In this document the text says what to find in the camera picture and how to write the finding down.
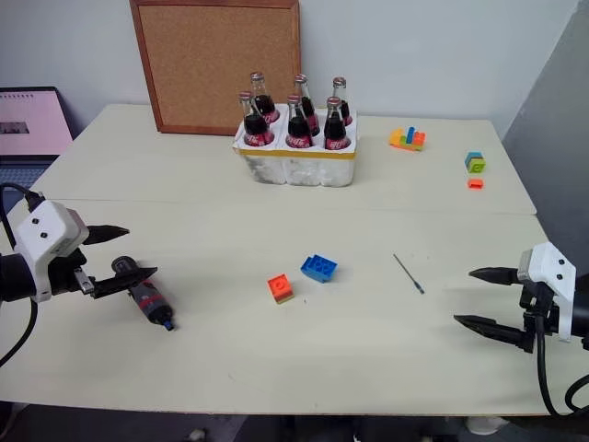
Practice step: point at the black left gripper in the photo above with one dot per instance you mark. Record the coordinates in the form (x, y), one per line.
(62, 274)

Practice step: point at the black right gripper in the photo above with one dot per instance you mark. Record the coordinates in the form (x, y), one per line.
(536, 299)

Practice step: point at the thin metal screwdriver bit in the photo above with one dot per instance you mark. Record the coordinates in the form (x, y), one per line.
(408, 274)

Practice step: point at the small orange toy brick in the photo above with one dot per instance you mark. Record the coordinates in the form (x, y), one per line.
(476, 184)

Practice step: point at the white round object under table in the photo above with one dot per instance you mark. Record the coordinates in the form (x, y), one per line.
(483, 426)

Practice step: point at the green blue yellow brick stack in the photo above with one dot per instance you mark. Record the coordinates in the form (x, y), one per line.
(476, 163)

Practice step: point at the open laptop with pink screen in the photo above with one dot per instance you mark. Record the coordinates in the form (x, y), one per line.
(27, 119)

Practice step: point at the orange and yellow toy brick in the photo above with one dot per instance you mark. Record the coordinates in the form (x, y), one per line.
(280, 286)

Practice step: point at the blue toy brick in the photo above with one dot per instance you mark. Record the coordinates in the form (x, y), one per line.
(317, 268)

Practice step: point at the multicolour toy brick cluster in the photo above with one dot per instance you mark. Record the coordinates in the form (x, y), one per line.
(407, 140)

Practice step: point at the glass cola bottle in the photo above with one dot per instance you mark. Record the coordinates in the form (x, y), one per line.
(254, 129)
(335, 133)
(298, 131)
(264, 103)
(343, 108)
(307, 108)

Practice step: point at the grey partition panel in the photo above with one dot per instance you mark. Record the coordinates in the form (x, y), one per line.
(552, 115)

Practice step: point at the white foam bottle tray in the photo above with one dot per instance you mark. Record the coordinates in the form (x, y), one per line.
(299, 172)

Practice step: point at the wooden framed cork board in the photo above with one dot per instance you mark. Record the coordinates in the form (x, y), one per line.
(207, 60)

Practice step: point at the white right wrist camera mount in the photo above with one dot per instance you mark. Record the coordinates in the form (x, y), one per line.
(552, 267)

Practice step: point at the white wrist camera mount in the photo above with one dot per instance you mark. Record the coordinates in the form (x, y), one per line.
(552, 267)
(43, 230)

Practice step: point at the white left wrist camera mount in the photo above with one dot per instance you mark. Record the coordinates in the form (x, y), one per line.
(43, 230)

